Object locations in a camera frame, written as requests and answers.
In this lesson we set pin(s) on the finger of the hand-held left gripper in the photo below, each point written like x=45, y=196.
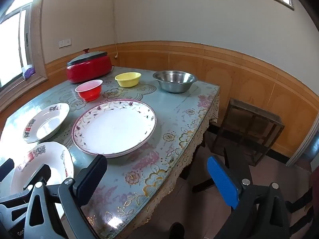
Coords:
x=6, y=169
x=41, y=173

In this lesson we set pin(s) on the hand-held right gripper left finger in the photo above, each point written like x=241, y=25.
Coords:
x=91, y=179

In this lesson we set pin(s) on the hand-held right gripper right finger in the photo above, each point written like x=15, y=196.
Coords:
x=221, y=181

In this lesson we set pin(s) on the white deep plate red print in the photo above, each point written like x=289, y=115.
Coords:
x=47, y=127
x=57, y=159

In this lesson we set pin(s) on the large floral plate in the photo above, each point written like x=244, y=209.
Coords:
x=114, y=129

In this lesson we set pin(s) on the red plastic bowl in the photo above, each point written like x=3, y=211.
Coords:
x=88, y=94

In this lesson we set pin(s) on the yellow plastic bowl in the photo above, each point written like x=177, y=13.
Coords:
x=128, y=82

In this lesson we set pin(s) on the stainless steel bowl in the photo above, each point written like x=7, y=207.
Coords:
x=174, y=86

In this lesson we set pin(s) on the purple packet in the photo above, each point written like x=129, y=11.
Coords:
x=28, y=72

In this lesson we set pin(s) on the red electric cooker with lid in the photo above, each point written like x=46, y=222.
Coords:
x=87, y=69

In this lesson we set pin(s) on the dark wooden table frame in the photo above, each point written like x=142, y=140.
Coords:
x=189, y=164

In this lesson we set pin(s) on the window with stone frame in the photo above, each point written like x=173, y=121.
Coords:
x=10, y=42

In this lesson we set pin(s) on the white wall socket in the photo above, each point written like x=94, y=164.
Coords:
x=65, y=43

